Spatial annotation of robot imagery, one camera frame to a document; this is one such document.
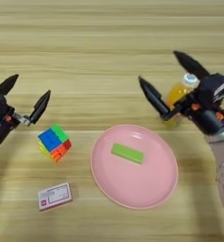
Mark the green rectangular block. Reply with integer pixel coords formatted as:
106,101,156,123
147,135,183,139
111,142,146,165

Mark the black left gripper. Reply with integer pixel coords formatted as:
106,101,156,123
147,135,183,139
0,74,52,147

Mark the orange juice bottle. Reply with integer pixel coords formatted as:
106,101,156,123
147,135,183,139
161,73,201,128

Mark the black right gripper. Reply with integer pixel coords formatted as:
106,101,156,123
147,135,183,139
137,50,224,137

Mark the pink and white card box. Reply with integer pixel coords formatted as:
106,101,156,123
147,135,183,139
37,181,74,212

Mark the multicoloured puzzle cube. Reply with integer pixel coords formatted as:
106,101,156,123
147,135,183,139
37,123,73,164

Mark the pink round plate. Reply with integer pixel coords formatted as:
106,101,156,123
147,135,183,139
90,123,180,210

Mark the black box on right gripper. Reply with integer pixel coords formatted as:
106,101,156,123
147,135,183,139
198,72,224,111

